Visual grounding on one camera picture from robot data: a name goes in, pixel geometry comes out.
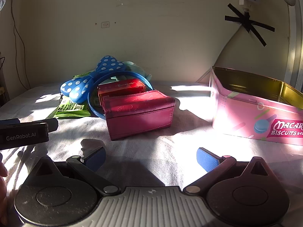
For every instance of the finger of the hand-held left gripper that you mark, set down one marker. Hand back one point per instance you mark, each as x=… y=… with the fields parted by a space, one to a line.
x=9 y=121
x=52 y=124

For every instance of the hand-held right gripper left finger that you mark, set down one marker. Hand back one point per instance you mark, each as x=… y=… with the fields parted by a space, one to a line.
x=97 y=159

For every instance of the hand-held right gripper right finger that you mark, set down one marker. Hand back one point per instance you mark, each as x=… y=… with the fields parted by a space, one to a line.
x=207 y=162

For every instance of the person's left hand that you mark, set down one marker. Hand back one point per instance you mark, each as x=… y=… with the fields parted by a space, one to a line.
x=3 y=194

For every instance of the green snack packet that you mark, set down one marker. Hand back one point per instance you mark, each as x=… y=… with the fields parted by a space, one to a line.
x=68 y=110
x=82 y=75

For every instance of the white bed sheet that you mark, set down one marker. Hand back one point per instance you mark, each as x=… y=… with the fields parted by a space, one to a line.
x=165 y=151

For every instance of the pink biscuit tin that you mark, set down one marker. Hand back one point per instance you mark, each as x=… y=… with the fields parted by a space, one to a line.
x=236 y=113

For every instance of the magenta leather box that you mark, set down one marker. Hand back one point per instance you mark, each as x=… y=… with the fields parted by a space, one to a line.
x=138 y=119

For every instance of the red orange carton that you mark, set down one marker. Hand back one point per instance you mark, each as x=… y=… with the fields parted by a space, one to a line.
x=123 y=88

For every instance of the blue polka-dot bow headband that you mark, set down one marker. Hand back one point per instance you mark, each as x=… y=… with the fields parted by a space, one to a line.
x=104 y=64

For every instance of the teal plush toy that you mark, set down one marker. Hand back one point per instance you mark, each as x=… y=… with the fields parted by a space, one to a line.
x=140 y=71

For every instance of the black tape cross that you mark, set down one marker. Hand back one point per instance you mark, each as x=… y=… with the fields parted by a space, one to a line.
x=247 y=21

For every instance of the white wall socket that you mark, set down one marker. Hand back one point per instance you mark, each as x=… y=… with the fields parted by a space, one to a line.
x=105 y=24

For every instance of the white window frame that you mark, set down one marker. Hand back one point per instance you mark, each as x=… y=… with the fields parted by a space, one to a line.
x=294 y=52

